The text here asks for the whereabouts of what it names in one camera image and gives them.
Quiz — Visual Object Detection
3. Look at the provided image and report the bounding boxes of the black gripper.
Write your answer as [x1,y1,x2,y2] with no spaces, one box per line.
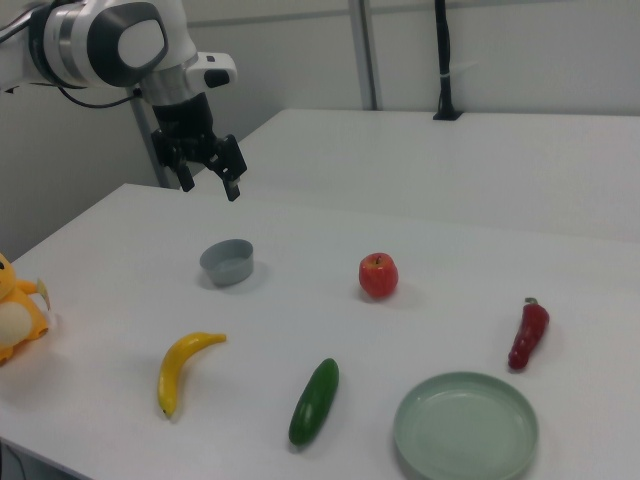
[149,92,249,203]

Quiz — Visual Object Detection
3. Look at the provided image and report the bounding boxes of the red apple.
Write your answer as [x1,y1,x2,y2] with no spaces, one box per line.
[357,252,400,300]

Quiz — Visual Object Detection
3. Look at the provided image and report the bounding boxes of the small grey bowl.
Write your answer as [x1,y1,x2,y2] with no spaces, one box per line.
[199,238,256,287]

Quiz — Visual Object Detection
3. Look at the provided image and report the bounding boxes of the yellow banana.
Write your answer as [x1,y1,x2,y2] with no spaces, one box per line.
[157,331,228,418]

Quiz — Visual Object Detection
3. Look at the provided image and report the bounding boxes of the plush toy paper tag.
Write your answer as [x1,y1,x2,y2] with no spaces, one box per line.
[33,278,57,326]

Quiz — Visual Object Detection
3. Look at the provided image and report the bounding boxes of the orange plush toy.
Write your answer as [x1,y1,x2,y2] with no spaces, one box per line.
[0,251,55,367]

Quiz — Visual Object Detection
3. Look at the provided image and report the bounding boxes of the green cucumber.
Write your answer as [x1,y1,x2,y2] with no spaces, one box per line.
[288,357,341,447]

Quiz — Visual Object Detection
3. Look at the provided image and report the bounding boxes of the red chili pepper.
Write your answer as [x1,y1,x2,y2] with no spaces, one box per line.
[507,297,551,372]

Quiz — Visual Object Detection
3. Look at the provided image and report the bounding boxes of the pale green plate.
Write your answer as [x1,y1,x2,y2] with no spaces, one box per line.
[392,370,540,480]

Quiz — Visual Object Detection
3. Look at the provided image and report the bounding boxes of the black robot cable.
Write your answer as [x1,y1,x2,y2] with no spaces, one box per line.
[0,82,142,110]

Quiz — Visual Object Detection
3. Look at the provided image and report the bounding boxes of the black camera stand pole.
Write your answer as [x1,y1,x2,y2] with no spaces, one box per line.
[432,0,464,122]

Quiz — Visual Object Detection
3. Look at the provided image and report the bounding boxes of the white cable tie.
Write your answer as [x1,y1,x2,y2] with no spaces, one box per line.
[438,60,480,80]

